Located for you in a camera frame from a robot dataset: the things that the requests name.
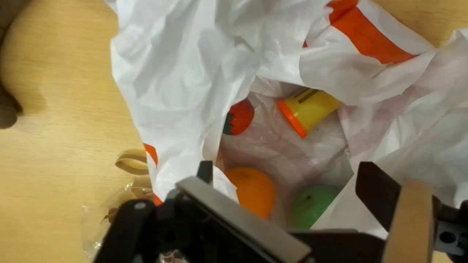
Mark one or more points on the green toy ball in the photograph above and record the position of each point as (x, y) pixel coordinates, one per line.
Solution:
(312, 205)

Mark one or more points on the yellow container orange lid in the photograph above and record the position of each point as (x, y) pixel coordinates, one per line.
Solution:
(312, 110)

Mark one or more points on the red toy tomato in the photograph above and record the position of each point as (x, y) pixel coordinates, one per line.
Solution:
(241, 117)

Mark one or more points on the clear bag of tan rings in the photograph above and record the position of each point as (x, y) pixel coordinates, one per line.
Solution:
(132, 162)

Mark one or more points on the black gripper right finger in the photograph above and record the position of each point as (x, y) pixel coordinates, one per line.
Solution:
(412, 224)

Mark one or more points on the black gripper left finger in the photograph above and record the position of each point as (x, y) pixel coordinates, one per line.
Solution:
(235, 219)

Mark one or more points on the white orange plastic bag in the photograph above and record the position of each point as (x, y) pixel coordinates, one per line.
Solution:
(185, 63)

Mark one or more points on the orange plush fruit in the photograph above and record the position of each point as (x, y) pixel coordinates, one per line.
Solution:
(254, 190)

